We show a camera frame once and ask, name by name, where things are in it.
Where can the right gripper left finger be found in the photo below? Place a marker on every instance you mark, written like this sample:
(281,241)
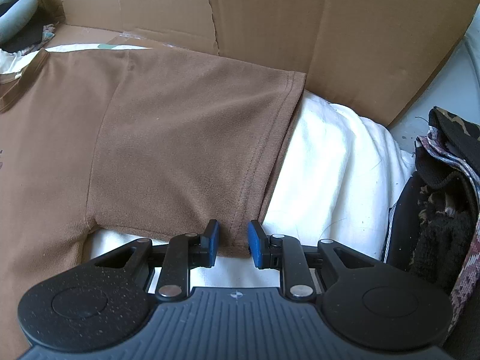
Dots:
(181,255)

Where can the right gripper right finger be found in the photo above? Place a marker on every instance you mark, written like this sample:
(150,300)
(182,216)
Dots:
(288,256)

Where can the brown t-shirt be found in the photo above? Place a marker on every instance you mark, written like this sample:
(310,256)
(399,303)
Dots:
(152,142)

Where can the black patterned clothes pile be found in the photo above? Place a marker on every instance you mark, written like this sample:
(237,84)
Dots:
(434,230)

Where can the cream bear print blanket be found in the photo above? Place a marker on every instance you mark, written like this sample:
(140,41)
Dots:
(340,175)

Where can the brown cardboard sheet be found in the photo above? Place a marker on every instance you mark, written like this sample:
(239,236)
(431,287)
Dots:
(374,56)

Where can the grey neck pillow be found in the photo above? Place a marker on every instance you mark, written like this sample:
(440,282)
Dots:
(15,15)

